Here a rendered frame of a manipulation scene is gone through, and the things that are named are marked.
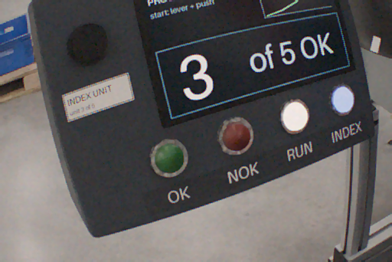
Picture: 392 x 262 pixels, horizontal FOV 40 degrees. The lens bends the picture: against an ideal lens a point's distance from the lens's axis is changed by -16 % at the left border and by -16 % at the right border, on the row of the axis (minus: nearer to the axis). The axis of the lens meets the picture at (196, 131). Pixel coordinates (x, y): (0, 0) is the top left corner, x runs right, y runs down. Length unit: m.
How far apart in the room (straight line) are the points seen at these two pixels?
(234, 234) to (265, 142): 1.69
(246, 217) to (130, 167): 1.79
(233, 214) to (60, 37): 1.87
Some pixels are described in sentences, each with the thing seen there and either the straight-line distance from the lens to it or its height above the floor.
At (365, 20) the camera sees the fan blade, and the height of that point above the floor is 0.98.
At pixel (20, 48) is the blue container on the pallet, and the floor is 0.28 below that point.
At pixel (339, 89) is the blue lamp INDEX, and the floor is 1.13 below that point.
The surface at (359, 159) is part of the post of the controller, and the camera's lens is 0.62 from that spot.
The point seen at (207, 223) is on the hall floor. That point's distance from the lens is 2.21.
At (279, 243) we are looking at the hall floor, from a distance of 2.07.
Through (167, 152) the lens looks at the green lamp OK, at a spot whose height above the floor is 1.12.
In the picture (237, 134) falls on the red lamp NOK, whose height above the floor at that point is 1.12.
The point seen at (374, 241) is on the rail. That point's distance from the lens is 0.73.
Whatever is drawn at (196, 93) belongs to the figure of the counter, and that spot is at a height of 1.15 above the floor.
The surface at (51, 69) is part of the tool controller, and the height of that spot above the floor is 1.20.
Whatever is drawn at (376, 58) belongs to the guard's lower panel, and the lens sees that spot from 2.70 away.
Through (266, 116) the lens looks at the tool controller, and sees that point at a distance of 0.46.
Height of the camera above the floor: 1.34
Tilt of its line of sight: 29 degrees down
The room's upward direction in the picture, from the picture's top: 9 degrees counter-clockwise
